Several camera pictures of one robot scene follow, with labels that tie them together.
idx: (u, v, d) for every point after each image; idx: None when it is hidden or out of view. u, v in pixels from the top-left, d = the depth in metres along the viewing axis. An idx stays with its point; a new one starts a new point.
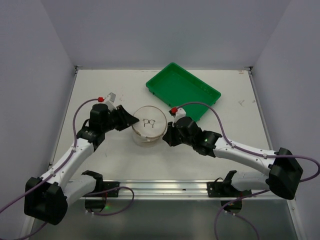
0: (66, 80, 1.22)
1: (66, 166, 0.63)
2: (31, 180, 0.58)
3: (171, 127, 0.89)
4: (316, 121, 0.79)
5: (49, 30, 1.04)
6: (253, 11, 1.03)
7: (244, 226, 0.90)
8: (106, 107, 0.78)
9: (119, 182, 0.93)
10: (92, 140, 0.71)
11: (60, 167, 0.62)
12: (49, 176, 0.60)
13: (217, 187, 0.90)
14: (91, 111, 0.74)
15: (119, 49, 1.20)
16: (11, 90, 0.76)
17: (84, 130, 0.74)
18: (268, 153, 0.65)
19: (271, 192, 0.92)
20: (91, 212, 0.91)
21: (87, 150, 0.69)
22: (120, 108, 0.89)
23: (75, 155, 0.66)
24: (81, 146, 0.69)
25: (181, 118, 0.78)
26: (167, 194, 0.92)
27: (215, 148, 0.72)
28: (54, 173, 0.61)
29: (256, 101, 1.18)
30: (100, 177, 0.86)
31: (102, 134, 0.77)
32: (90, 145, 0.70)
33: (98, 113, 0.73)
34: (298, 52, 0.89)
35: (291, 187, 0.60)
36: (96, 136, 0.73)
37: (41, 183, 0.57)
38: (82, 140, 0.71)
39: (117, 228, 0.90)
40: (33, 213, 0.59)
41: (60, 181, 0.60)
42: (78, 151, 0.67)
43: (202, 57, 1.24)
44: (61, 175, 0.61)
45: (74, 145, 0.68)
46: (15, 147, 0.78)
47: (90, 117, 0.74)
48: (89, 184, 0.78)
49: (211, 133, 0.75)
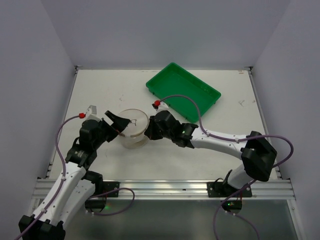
0: (66, 80, 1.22)
1: (56, 199, 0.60)
2: (23, 220, 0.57)
3: (152, 121, 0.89)
4: (316, 120, 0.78)
5: (49, 29, 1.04)
6: (253, 11, 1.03)
7: (245, 226, 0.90)
8: (95, 124, 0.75)
9: (119, 183, 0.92)
10: (83, 162, 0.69)
11: (51, 200, 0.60)
12: (40, 213, 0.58)
13: (217, 187, 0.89)
14: (81, 129, 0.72)
15: (119, 49, 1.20)
16: (10, 89, 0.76)
17: (74, 150, 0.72)
18: (240, 137, 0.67)
19: (273, 192, 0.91)
20: (91, 212, 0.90)
21: (78, 175, 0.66)
22: (108, 114, 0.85)
23: (65, 185, 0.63)
24: (71, 173, 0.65)
25: (160, 112, 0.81)
26: (167, 194, 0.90)
27: (192, 138, 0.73)
28: (45, 209, 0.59)
29: (256, 101, 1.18)
30: (100, 177, 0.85)
31: (95, 152, 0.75)
32: (81, 170, 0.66)
33: (88, 132, 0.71)
34: (298, 51, 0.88)
35: (265, 168, 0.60)
36: (87, 156, 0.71)
37: (32, 222, 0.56)
38: (71, 164, 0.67)
39: (116, 227, 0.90)
40: None
41: (52, 217, 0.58)
42: (68, 179, 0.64)
43: (202, 57, 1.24)
44: (52, 209, 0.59)
45: (63, 174, 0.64)
46: (15, 147, 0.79)
47: (80, 136, 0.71)
48: (88, 192, 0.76)
49: (189, 125, 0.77)
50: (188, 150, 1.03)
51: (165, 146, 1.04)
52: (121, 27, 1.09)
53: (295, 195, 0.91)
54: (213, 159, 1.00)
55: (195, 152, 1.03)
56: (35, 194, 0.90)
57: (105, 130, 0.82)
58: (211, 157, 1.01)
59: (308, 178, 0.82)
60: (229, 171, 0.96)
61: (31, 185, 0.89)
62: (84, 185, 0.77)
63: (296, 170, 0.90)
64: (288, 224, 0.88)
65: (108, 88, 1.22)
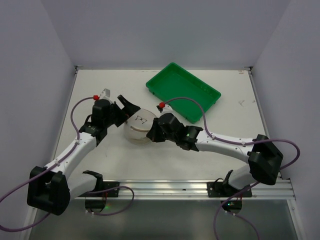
0: (66, 80, 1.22)
1: (70, 157, 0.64)
2: (36, 169, 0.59)
3: (155, 123, 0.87)
4: (316, 120, 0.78)
5: (49, 29, 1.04)
6: (253, 11, 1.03)
7: (245, 227, 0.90)
8: (108, 102, 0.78)
9: (119, 182, 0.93)
10: (95, 134, 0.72)
11: (64, 157, 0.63)
12: (54, 165, 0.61)
13: (217, 187, 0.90)
14: (93, 107, 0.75)
15: (119, 49, 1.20)
16: (10, 89, 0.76)
17: (87, 125, 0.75)
18: (246, 140, 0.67)
19: (273, 193, 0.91)
20: (91, 212, 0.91)
21: (90, 143, 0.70)
22: (120, 98, 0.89)
23: (78, 147, 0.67)
24: (85, 139, 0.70)
25: (164, 114, 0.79)
26: (167, 194, 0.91)
27: (197, 141, 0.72)
28: (58, 163, 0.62)
29: (256, 101, 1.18)
30: (100, 177, 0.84)
31: (105, 129, 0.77)
32: (93, 139, 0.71)
33: (100, 108, 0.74)
34: (298, 51, 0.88)
35: (272, 173, 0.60)
36: (98, 131, 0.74)
37: (45, 171, 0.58)
38: (85, 135, 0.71)
39: (116, 227, 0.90)
40: (36, 203, 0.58)
41: (64, 170, 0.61)
42: (81, 143, 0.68)
43: (201, 57, 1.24)
44: (65, 164, 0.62)
45: (77, 138, 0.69)
46: (15, 147, 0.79)
47: (93, 112, 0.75)
48: (89, 181, 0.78)
49: (193, 128, 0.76)
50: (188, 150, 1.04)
51: (165, 146, 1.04)
52: (121, 27, 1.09)
53: (295, 195, 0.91)
54: (213, 159, 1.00)
55: (195, 152, 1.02)
56: None
57: (116, 112, 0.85)
58: (211, 156, 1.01)
59: (308, 177, 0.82)
60: (229, 171, 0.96)
61: None
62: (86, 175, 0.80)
63: (296, 170, 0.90)
64: (287, 224, 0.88)
65: (108, 88, 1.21)
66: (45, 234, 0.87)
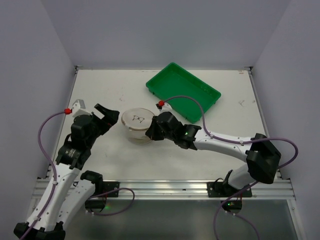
0: (66, 80, 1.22)
1: (50, 204, 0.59)
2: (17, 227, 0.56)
3: (154, 121, 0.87)
4: (316, 120, 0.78)
5: (49, 30, 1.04)
6: (253, 11, 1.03)
7: (245, 226, 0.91)
8: (87, 120, 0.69)
9: (119, 183, 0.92)
10: (75, 162, 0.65)
11: (44, 207, 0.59)
12: (34, 221, 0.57)
13: (217, 187, 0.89)
14: (72, 126, 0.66)
15: (119, 49, 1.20)
16: (10, 89, 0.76)
17: (65, 149, 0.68)
18: (244, 139, 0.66)
19: (273, 192, 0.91)
20: (91, 212, 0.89)
21: (70, 178, 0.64)
22: (98, 108, 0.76)
23: (57, 188, 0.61)
24: (63, 176, 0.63)
25: (162, 113, 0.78)
26: (167, 194, 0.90)
27: (195, 140, 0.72)
28: (39, 217, 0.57)
29: (256, 101, 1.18)
30: (100, 178, 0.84)
31: (88, 150, 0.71)
32: (72, 172, 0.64)
33: (80, 128, 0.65)
34: (298, 51, 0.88)
35: (270, 171, 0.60)
36: (79, 156, 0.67)
37: (26, 230, 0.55)
38: (63, 167, 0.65)
39: (116, 227, 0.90)
40: None
41: (47, 224, 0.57)
42: (60, 183, 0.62)
43: (201, 57, 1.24)
44: (46, 217, 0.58)
45: (54, 177, 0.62)
46: (14, 147, 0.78)
47: (71, 133, 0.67)
48: (88, 192, 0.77)
49: (191, 127, 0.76)
50: (188, 150, 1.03)
51: (165, 146, 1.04)
52: (121, 27, 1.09)
53: (295, 195, 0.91)
54: (214, 159, 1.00)
55: (195, 153, 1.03)
56: (35, 194, 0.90)
57: (98, 124, 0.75)
58: (211, 156, 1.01)
59: (308, 178, 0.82)
60: (229, 171, 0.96)
61: (31, 185, 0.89)
62: (83, 184, 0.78)
63: (296, 170, 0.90)
64: (288, 224, 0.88)
65: (108, 88, 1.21)
66: None
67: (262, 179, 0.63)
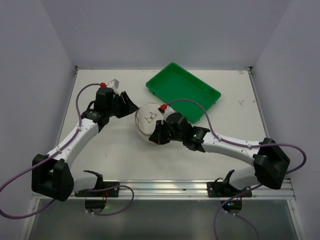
0: (66, 80, 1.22)
1: (72, 144, 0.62)
2: (38, 156, 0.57)
3: (160, 125, 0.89)
4: (316, 120, 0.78)
5: (49, 29, 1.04)
6: (253, 11, 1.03)
7: (245, 227, 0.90)
8: (111, 90, 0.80)
9: (119, 182, 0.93)
10: (97, 119, 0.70)
11: (66, 144, 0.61)
12: (56, 152, 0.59)
13: (217, 187, 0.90)
14: (97, 92, 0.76)
15: (119, 49, 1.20)
16: (10, 90, 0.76)
17: (89, 111, 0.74)
18: (253, 143, 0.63)
19: (270, 193, 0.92)
20: (91, 213, 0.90)
21: (92, 130, 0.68)
22: (123, 94, 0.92)
23: (80, 133, 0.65)
24: (86, 126, 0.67)
25: (172, 114, 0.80)
26: (167, 194, 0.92)
27: (203, 143, 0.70)
28: (60, 150, 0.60)
29: (256, 101, 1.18)
30: (100, 177, 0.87)
31: (107, 117, 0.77)
32: (95, 126, 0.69)
33: (105, 94, 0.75)
34: (299, 51, 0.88)
35: (278, 177, 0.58)
36: (100, 117, 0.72)
37: (47, 158, 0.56)
38: (86, 121, 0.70)
39: (116, 227, 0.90)
40: (40, 190, 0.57)
41: (67, 158, 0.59)
42: (83, 130, 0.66)
43: (201, 57, 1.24)
44: (67, 152, 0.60)
45: (79, 124, 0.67)
46: (15, 148, 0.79)
47: (96, 98, 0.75)
48: (90, 178, 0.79)
49: (200, 129, 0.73)
50: (188, 150, 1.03)
51: (165, 146, 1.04)
52: (121, 27, 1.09)
53: (295, 195, 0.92)
54: (214, 159, 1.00)
55: (195, 153, 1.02)
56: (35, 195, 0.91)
57: (119, 105, 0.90)
58: (210, 156, 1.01)
59: (308, 179, 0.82)
60: (229, 171, 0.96)
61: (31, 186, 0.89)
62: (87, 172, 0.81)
63: (296, 171, 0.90)
64: (288, 224, 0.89)
65: None
66: (45, 235, 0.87)
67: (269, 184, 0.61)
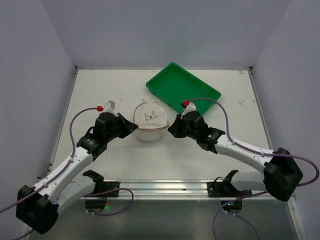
0: (66, 80, 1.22)
1: (60, 177, 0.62)
2: (25, 188, 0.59)
3: (178, 119, 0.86)
4: (317, 120, 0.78)
5: (49, 30, 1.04)
6: (253, 10, 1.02)
7: (244, 227, 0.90)
8: (112, 117, 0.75)
9: (119, 182, 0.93)
10: (92, 150, 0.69)
11: (54, 177, 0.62)
12: (41, 187, 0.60)
13: (217, 187, 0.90)
14: (97, 119, 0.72)
15: (119, 49, 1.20)
16: (10, 90, 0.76)
17: (86, 138, 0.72)
18: (266, 151, 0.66)
19: None
20: (91, 212, 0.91)
21: (84, 161, 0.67)
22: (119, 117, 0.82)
23: (71, 166, 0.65)
24: (79, 157, 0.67)
25: (191, 111, 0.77)
26: (167, 194, 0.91)
27: (217, 143, 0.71)
28: (47, 184, 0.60)
29: (256, 101, 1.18)
30: (101, 179, 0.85)
31: (105, 144, 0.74)
32: (88, 156, 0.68)
33: (103, 123, 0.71)
34: (299, 50, 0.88)
35: (286, 188, 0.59)
36: (97, 146, 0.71)
37: (32, 193, 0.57)
38: (81, 150, 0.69)
39: (116, 227, 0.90)
40: (23, 218, 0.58)
41: (51, 193, 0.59)
42: (75, 162, 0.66)
43: (201, 57, 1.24)
44: (53, 186, 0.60)
45: (71, 155, 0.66)
46: (15, 148, 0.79)
47: (95, 125, 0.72)
48: (87, 187, 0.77)
49: (216, 130, 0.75)
50: (188, 150, 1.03)
51: (166, 146, 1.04)
52: (121, 27, 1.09)
53: (295, 195, 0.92)
54: (214, 159, 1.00)
55: (195, 153, 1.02)
56: None
57: (119, 126, 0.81)
58: (211, 157, 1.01)
59: (308, 179, 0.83)
60: (229, 171, 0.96)
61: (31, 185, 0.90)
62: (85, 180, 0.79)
63: None
64: (288, 224, 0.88)
65: (108, 88, 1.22)
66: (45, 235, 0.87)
67: (278, 195, 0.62)
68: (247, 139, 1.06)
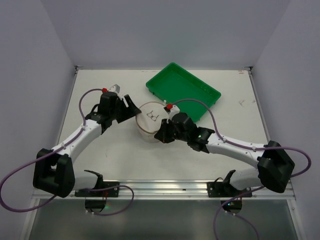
0: (66, 80, 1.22)
1: (75, 142, 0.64)
2: (43, 150, 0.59)
3: (165, 124, 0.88)
4: (316, 120, 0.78)
5: (49, 30, 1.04)
6: (253, 11, 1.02)
7: (245, 227, 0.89)
8: (115, 94, 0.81)
9: (119, 182, 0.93)
10: (100, 121, 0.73)
11: (70, 141, 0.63)
12: (60, 148, 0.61)
13: (217, 187, 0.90)
14: (102, 95, 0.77)
15: (119, 49, 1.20)
16: (10, 90, 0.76)
17: (92, 114, 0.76)
18: (257, 145, 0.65)
19: (271, 192, 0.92)
20: (91, 212, 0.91)
21: (95, 130, 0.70)
22: (127, 98, 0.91)
23: (84, 133, 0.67)
24: (90, 126, 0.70)
25: (178, 113, 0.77)
26: (167, 194, 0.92)
27: (208, 143, 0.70)
28: (64, 146, 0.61)
29: (256, 101, 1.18)
30: (100, 176, 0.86)
31: (110, 119, 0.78)
32: (98, 126, 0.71)
33: (109, 97, 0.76)
34: (298, 50, 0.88)
35: (281, 180, 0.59)
36: (104, 119, 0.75)
37: (51, 152, 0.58)
38: (91, 121, 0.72)
39: (116, 227, 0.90)
40: (41, 185, 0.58)
41: (70, 154, 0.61)
42: (87, 130, 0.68)
43: (201, 57, 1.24)
44: (71, 148, 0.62)
45: (83, 124, 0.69)
46: (15, 148, 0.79)
47: (100, 101, 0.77)
48: (91, 178, 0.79)
49: (205, 130, 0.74)
50: (188, 150, 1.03)
51: (166, 146, 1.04)
52: (121, 27, 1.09)
53: (295, 195, 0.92)
54: (214, 159, 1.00)
55: (195, 153, 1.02)
56: (35, 194, 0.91)
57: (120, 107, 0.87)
58: (210, 157, 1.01)
59: (308, 179, 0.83)
60: (229, 171, 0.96)
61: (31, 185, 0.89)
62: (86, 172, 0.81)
63: (296, 171, 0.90)
64: (288, 224, 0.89)
65: (108, 88, 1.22)
66: (45, 235, 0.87)
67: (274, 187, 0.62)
68: (247, 140, 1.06)
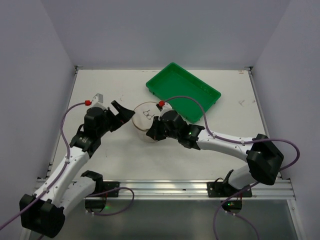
0: (66, 80, 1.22)
1: (59, 180, 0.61)
2: (26, 197, 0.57)
3: (156, 121, 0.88)
4: (316, 121, 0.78)
5: (48, 29, 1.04)
6: (253, 11, 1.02)
7: (245, 228, 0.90)
8: (101, 111, 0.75)
9: (119, 182, 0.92)
10: (87, 147, 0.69)
11: (54, 181, 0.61)
12: (42, 193, 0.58)
13: (217, 187, 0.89)
14: (86, 116, 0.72)
15: (119, 49, 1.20)
16: (10, 90, 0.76)
17: (78, 136, 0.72)
18: (246, 139, 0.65)
19: (271, 192, 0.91)
20: (91, 212, 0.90)
21: (81, 159, 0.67)
22: (114, 104, 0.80)
23: (69, 167, 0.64)
24: (75, 156, 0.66)
25: (168, 112, 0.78)
26: (167, 194, 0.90)
27: (198, 140, 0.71)
28: (47, 189, 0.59)
29: (256, 101, 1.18)
30: (99, 177, 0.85)
31: (98, 140, 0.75)
32: (84, 154, 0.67)
33: (93, 119, 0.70)
34: (299, 50, 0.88)
35: (271, 172, 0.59)
36: (91, 143, 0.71)
37: (34, 200, 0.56)
38: (76, 150, 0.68)
39: (116, 227, 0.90)
40: (30, 226, 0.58)
41: (54, 197, 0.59)
42: (71, 162, 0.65)
43: (201, 57, 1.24)
44: (54, 190, 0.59)
45: (67, 156, 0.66)
46: (15, 148, 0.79)
47: (85, 123, 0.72)
48: (88, 187, 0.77)
49: (195, 127, 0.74)
50: (188, 150, 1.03)
51: (165, 146, 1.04)
52: (121, 27, 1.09)
53: (295, 195, 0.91)
54: (214, 159, 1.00)
55: (195, 153, 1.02)
56: None
57: (109, 120, 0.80)
58: (210, 157, 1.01)
59: (308, 179, 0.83)
60: (229, 171, 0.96)
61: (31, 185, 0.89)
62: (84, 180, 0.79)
63: (296, 171, 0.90)
64: (288, 224, 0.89)
65: (108, 88, 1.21)
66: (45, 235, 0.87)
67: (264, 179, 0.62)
68: None
